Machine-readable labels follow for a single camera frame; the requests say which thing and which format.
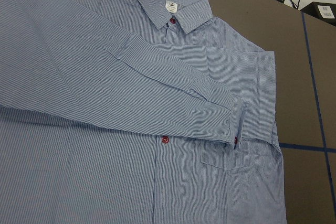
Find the blue striped button shirt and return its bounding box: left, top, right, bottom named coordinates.
left=1, top=0, right=287, bottom=223

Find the black box with label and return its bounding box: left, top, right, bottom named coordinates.
left=301, top=2, right=336, bottom=26

